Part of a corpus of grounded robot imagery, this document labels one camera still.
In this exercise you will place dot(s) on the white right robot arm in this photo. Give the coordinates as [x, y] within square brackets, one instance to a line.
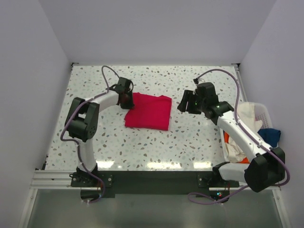
[266, 165]

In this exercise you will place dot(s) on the white cream t shirt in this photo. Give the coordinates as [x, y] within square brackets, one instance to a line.
[246, 112]

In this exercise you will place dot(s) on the aluminium frame rails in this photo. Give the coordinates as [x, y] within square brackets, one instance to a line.
[158, 147]

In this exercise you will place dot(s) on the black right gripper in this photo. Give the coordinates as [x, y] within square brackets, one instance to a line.
[190, 104]

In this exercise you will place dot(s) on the red t shirt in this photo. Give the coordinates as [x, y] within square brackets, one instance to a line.
[149, 112]

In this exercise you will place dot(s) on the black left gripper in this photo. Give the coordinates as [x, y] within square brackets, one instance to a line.
[127, 102]

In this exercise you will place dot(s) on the orange t shirt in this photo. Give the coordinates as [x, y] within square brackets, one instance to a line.
[234, 152]

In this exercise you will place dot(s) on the navy blue t shirt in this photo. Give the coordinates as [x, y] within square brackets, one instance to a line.
[270, 136]

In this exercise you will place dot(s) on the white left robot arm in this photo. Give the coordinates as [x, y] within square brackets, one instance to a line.
[82, 119]

